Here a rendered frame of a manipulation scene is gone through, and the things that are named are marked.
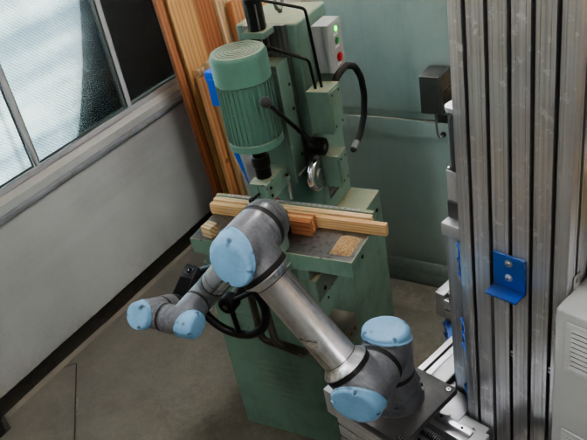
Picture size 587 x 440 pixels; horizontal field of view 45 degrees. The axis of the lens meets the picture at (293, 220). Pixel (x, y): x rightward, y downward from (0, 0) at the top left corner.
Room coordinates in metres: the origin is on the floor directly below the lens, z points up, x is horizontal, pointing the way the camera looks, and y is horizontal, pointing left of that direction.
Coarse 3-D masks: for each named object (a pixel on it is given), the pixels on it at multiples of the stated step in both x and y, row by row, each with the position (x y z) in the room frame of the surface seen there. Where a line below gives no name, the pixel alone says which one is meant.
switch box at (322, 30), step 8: (328, 16) 2.30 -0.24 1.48; (336, 16) 2.29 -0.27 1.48; (320, 24) 2.23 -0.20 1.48; (328, 24) 2.22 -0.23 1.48; (336, 24) 2.26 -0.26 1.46; (312, 32) 2.24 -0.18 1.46; (320, 32) 2.22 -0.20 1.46; (328, 32) 2.21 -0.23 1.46; (320, 40) 2.22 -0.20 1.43; (328, 40) 2.21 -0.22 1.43; (320, 48) 2.22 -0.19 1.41; (328, 48) 2.21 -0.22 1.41; (336, 48) 2.24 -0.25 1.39; (320, 56) 2.23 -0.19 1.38; (328, 56) 2.21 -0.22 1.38; (336, 56) 2.24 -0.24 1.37; (320, 64) 2.23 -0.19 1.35; (328, 64) 2.21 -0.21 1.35; (336, 64) 2.23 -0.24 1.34; (328, 72) 2.22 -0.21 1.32
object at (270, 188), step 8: (272, 168) 2.11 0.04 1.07; (280, 168) 2.10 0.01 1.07; (256, 176) 2.08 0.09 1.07; (272, 176) 2.06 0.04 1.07; (280, 176) 2.09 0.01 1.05; (256, 184) 2.03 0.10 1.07; (264, 184) 2.02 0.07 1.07; (272, 184) 2.04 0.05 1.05; (280, 184) 2.08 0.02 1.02; (256, 192) 2.03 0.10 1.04; (264, 192) 2.02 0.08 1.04; (272, 192) 2.03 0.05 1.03
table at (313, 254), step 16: (224, 224) 2.10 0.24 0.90; (192, 240) 2.05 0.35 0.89; (208, 240) 2.02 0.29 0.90; (304, 240) 1.91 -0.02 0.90; (320, 240) 1.89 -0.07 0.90; (336, 240) 1.87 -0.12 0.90; (368, 240) 1.85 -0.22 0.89; (288, 256) 1.86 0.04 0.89; (304, 256) 1.83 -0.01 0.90; (320, 256) 1.80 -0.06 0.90; (336, 256) 1.79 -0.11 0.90; (352, 256) 1.77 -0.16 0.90; (336, 272) 1.77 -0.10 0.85; (352, 272) 1.74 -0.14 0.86
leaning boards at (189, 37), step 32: (160, 0) 3.48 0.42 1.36; (192, 0) 3.66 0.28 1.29; (224, 0) 3.81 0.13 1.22; (192, 32) 3.55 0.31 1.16; (224, 32) 3.75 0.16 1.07; (192, 64) 3.49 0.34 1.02; (192, 96) 3.48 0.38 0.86; (192, 128) 3.44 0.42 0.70; (224, 128) 3.39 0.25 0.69; (224, 160) 3.37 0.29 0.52; (224, 192) 3.43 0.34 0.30
